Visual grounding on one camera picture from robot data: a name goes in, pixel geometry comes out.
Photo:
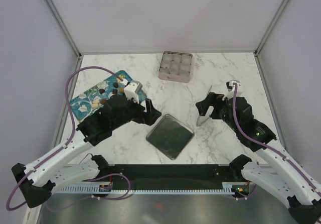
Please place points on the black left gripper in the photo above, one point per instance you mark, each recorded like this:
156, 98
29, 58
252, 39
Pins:
149, 117

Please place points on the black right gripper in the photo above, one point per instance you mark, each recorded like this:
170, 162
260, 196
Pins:
213, 99

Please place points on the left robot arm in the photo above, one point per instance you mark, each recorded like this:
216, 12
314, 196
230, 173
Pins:
38, 180

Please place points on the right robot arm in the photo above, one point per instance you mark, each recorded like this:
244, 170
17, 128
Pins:
291, 185

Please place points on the dark teardrop chocolate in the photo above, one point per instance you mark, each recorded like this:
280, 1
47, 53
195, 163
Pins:
116, 85

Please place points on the pink chocolate tin box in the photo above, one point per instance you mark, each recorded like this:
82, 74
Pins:
175, 66

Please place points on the dark strawberry chocolate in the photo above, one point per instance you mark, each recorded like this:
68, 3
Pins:
101, 91

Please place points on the square tin lid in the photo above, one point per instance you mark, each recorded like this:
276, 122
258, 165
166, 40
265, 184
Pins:
170, 136

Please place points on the teal floral tray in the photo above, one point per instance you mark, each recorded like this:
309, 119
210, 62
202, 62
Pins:
86, 103

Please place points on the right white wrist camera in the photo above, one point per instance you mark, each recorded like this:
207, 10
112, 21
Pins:
234, 88

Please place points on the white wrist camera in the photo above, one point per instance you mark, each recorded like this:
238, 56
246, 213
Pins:
234, 88
131, 91

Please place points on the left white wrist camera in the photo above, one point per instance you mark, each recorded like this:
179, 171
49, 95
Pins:
131, 91

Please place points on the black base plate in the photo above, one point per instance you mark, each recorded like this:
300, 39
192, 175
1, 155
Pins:
174, 176

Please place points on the slotted cable duct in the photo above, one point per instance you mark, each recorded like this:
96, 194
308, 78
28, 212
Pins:
106, 188

